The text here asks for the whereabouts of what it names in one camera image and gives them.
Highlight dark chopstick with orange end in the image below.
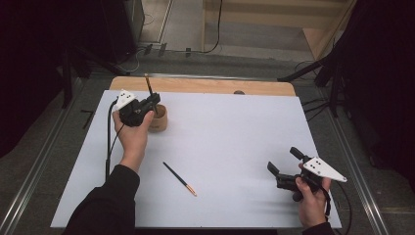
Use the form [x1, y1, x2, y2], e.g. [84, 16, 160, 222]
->
[144, 73, 160, 116]
[162, 161, 198, 197]

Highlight person's right hand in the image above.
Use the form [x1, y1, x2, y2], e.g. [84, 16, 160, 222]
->
[295, 163, 333, 229]

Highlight light wooden furniture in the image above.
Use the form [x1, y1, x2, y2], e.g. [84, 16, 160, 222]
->
[201, 0, 358, 61]

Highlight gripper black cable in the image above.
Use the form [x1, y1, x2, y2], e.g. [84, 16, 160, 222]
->
[104, 100, 127, 181]
[321, 180, 354, 235]

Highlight wooden cup with animal figure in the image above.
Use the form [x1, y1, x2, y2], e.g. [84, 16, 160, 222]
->
[147, 103, 168, 133]

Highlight black cable on floor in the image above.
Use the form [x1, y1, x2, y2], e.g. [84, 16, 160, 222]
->
[185, 0, 224, 55]

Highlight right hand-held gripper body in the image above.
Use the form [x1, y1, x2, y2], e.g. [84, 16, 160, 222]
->
[276, 156, 347, 202]

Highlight black tripod stand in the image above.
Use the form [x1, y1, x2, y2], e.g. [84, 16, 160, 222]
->
[277, 38, 346, 118]

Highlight black cabinet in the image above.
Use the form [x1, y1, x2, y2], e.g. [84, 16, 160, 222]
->
[99, 0, 146, 64]

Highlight bundle of black floor cables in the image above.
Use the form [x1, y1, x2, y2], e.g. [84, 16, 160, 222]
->
[300, 97, 331, 122]

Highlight white cable on floor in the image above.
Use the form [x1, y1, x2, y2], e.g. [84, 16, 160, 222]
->
[125, 47, 146, 73]

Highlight wooden table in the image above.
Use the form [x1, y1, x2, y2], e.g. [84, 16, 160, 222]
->
[109, 75, 297, 97]

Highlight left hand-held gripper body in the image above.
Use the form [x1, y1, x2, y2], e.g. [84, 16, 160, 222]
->
[115, 89, 155, 127]

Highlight white board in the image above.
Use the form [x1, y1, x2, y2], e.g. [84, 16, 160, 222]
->
[50, 90, 343, 229]

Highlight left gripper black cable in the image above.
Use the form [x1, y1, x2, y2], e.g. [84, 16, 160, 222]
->
[104, 100, 127, 181]

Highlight person's left hand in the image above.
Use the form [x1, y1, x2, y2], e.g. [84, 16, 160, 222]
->
[112, 110, 155, 174]

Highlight black metal stand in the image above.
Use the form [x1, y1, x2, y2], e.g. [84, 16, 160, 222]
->
[60, 45, 131, 110]

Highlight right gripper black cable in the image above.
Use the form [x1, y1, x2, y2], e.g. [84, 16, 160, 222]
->
[321, 180, 354, 235]

